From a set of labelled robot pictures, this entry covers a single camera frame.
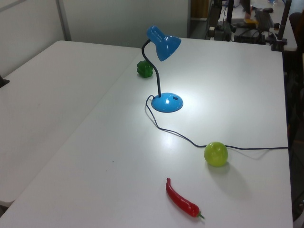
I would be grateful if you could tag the blue gooseneck desk lamp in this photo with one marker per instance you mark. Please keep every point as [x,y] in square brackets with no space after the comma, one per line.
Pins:
[166,47]

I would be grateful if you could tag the dark green bell pepper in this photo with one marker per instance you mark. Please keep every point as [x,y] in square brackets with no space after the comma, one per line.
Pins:
[143,70]

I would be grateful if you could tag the yellow-green apple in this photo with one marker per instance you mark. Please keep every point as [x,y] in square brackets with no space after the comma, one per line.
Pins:
[216,154]

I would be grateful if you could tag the red chili pepper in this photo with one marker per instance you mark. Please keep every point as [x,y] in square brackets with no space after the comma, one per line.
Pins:
[180,202]

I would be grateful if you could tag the grey shelf with wood panel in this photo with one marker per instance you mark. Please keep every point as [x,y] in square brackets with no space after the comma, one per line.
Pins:
[198,26]

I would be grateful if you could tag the dark equipment device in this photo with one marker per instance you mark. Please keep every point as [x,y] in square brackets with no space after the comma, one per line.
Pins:
[213,16]

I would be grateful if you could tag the black electronics box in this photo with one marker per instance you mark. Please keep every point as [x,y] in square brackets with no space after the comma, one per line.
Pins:
[248,36]

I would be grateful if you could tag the yellow flat object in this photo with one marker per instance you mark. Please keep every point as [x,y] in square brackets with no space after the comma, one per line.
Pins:
[251,21]

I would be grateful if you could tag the person leg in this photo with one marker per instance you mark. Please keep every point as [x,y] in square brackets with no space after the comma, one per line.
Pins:
[247,9]

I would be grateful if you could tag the black keyboard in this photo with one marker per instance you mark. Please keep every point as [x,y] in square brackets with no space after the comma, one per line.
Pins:
[263,19]

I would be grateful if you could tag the dark office chair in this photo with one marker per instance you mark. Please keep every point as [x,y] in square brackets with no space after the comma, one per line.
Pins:
[298,31]

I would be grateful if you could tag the black upright stand post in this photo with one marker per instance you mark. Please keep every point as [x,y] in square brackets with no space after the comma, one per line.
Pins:
[230,12]

